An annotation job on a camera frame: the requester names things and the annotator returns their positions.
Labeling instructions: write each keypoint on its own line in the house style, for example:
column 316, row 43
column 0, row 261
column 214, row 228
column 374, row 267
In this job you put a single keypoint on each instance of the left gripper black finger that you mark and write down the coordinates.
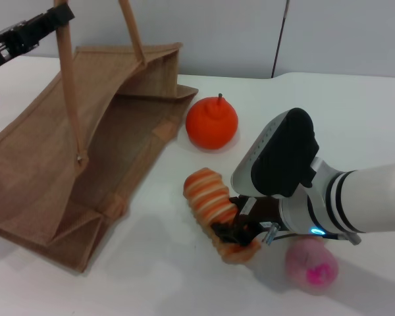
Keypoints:
column 61, row 16

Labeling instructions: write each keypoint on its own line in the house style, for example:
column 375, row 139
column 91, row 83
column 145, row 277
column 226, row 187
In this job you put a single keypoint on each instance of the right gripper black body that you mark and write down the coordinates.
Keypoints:
column 263, row 214

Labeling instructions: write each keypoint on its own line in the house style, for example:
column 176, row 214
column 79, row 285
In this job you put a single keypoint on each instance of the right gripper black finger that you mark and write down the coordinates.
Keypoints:
column 237, row 204
column 233, row 234

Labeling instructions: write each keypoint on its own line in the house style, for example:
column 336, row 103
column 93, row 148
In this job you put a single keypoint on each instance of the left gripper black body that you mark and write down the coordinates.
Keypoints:
column 16, row 42

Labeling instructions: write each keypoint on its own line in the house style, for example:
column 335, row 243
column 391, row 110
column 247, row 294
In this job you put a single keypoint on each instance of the striped orange bread loaf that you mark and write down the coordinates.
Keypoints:
column 205, row 194

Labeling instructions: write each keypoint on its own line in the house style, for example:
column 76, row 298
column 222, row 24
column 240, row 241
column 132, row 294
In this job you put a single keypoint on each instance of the brown woven handbag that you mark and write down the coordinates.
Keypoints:
column 36, row 164

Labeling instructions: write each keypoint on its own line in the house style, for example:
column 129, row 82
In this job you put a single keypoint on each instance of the pink bun with magenta mark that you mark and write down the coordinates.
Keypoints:
column 311, row 266

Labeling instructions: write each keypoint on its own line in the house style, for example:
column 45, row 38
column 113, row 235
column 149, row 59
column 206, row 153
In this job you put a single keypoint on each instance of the orange toy fruit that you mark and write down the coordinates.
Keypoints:
column 210, row 125

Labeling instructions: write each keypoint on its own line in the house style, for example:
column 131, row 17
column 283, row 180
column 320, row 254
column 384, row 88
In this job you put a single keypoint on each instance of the black silver wrist camera box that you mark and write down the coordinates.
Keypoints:
column 279, row 158

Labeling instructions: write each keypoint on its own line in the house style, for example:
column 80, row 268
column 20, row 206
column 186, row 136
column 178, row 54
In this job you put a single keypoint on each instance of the dark vertical wall strip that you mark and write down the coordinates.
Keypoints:
column 279, row 39

